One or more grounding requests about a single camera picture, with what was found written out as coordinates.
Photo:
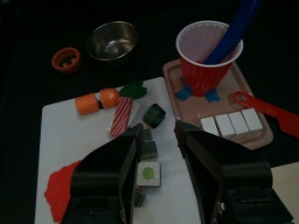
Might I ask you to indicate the blue tape piece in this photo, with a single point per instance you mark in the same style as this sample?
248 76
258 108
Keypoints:
213 96

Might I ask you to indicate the white cutting board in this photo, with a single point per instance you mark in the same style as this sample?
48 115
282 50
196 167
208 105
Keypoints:
74 137

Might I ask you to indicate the red flat toy blob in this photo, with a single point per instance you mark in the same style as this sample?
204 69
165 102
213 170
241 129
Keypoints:
58 189

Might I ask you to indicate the blue small cube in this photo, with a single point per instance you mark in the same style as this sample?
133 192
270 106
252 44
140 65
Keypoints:
184 93

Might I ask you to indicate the red toy knife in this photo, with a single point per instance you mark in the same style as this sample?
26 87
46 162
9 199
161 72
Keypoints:
273 112

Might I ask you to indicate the small steel bowl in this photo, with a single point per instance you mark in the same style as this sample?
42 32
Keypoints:
113 40

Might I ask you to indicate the dark green seaweed roll piece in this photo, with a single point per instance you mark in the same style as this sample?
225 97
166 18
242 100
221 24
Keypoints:
154 116

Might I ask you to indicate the pink plastic tray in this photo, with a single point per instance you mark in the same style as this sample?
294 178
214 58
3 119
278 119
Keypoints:
194 109

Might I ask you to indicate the red white striped salmon slice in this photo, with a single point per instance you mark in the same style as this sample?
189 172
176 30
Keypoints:
122 116

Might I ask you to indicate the orange toy carrot green leaf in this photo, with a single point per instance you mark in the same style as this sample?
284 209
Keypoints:
88 103

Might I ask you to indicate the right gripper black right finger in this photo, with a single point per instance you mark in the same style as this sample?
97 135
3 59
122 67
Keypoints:
230 180

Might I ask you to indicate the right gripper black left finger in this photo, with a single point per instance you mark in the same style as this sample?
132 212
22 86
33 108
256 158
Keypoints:
101 175

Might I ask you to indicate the clear glass beaker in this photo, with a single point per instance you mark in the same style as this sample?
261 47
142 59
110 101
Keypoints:
201 75

